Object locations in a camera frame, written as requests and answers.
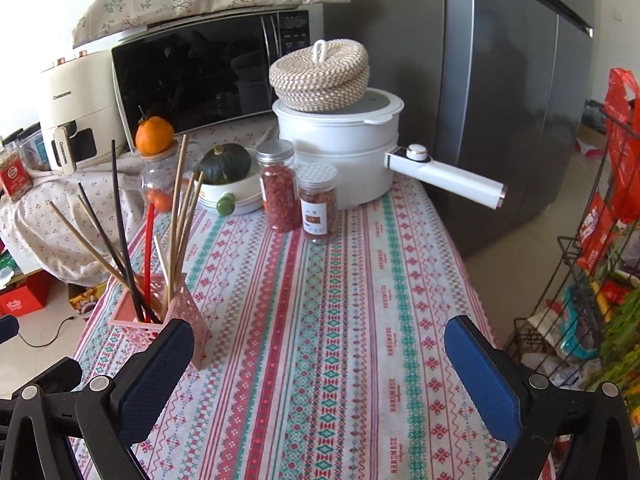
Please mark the black microwave oven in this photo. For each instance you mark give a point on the black microwave oven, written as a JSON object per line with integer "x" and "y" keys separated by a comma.
{"x": 200, "y": 75}

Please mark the red labelled tin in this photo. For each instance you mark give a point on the red labelled tin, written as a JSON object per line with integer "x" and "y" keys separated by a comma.
{"x": 14, "y": 180}

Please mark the wooden chopstick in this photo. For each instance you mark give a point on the wooden chopstick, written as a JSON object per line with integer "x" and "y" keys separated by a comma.
{"x": 179, "y": 210}
{"x": 90, "y": 250}
{"x": 186, "y": 220}
{"x": 192, "y": 220}

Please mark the dark green squash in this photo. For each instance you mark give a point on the dark green squash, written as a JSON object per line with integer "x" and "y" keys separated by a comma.
{"x": 222, "y": 165}

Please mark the bundle of chopsticks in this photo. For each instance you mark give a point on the bundle of chopsticks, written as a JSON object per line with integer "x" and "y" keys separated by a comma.
{"x": 60, "y": 225}

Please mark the white bowl with green knob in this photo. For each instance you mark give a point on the white bowl with green knob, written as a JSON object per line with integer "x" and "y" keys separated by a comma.
{"x": 240, "y": 197}

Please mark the patterned striped tablecloth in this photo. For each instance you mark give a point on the patterned striped tablecloth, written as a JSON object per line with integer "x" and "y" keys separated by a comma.
{"x": 325, "y": 335}

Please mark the tall jar of goji berries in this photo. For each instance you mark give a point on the tall jar of goji berries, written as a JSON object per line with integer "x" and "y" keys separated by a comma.
{"x": 278, "y": 195}

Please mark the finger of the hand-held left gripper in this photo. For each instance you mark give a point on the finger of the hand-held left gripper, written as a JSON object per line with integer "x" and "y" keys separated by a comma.
{"x": 7, "y": 329}
{"x": 60, "y": 372}

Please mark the red plastic spoon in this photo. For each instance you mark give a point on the red plastic spoon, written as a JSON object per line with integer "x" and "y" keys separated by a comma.
{"x": 148, "y": 250}

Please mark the small tangerine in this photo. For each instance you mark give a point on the small tangerine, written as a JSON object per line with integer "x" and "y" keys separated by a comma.
{"x": 162, "y": 201}
{"x": 148, "y": 192}

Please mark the white electric pot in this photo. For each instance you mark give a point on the white electric pot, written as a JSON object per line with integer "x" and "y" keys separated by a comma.
{"x": 330, "y": 150}

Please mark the white air fryer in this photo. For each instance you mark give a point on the white air fryer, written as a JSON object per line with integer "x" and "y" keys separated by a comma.
{"x": 75, "y": 95}

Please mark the clear glass jar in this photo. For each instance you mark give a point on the clear glass jar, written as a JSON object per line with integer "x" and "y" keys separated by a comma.
{"x": 157, "y": 175}

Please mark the red cardboard box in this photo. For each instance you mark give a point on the red cardboard box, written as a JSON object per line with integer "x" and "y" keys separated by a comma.
{"x": 25, "y": 295}

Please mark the red plastic bag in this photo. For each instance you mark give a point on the red plastic bag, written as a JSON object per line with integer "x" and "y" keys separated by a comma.
{"x": 622, "y": 150}

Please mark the woven lidded basket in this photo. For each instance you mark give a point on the woven lidded basket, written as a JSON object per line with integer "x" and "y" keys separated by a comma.
{"x": 320, "y": 80}

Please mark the clear plastic container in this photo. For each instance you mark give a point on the clear plastic container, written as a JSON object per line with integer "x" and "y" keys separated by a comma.
{"x": 32, "y": 150}

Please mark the large orange with stem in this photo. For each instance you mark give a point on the large orange with stem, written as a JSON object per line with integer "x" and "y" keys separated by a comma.
{"x": 155, "y": 135}

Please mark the black chopstick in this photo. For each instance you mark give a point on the black chopstick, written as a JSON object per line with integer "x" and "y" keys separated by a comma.
{"x": 120, "y": 210}
{"x": 100, "y": 225}

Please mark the colourful printed box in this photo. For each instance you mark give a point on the colourful printed box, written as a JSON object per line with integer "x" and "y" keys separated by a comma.
{"x": 87, "y": 300}

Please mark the short jar with label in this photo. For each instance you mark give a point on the short jar with label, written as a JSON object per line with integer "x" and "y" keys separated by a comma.
{"x": 316, "y": 210}

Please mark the pink perforated plastic basket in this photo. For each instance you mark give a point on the pink perforated plastic basket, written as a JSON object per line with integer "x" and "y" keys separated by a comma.
{"x": 130, "y": 330}

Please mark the grey refrigerator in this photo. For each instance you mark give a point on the grey refrigerator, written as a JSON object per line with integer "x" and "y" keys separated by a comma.
{"x": 475, "y": 85}

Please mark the green leafy vegetables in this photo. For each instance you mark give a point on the green leafy vegetables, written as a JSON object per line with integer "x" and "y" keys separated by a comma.
{"x": 620, "y": 320}

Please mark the red snack packet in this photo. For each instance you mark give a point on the red snack packet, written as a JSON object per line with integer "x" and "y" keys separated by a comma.
{"x": 592, "y": 230}

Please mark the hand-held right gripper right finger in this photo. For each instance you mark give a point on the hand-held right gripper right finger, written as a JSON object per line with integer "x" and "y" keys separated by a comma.
{"x": 480, "y": 385}

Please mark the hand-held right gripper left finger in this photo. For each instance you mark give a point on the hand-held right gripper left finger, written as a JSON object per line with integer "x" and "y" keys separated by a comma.
{"x": 155, "y": 365}

